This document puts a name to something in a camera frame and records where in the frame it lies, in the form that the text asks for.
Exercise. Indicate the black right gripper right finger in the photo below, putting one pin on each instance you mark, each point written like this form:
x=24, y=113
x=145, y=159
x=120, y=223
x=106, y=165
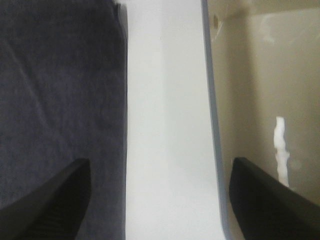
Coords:
x=265, y=209

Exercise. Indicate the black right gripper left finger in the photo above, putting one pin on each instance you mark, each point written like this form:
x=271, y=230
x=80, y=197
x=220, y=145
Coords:
x=53, y=211

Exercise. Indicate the dark grey towel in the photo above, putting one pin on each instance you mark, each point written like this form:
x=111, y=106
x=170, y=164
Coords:
x=63, y=97

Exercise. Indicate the beige storage bin grey rim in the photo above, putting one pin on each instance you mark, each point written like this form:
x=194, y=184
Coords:
x=263, y=65

